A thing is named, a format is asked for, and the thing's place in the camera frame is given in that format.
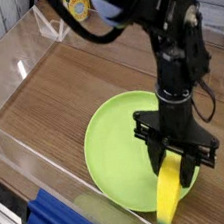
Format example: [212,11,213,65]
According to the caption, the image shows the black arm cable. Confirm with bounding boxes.
[44,0,128,53]

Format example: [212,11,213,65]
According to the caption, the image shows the clear acrylic corner bracket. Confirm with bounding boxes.
[32,6,70,43]

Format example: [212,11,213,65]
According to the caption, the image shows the yellow toy banana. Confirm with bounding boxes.
[156,152,181,224]

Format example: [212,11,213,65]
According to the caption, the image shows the yellow blue labelled can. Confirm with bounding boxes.
[62,0,90,22]

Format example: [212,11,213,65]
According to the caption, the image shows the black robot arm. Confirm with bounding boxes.
[91,0,220,188]

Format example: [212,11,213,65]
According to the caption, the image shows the green round plate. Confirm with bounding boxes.
[76,83,206,221]

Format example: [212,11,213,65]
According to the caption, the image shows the blue plastic block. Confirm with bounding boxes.
[21,180,103,224]

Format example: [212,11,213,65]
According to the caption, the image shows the clear acrylic tray wall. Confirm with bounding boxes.
[0,129,153,224]

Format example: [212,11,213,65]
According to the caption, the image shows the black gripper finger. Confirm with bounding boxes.
[179,154,196,188]
[147,140,166,175]

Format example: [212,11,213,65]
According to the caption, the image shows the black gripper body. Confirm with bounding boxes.
[132,89,220,168]

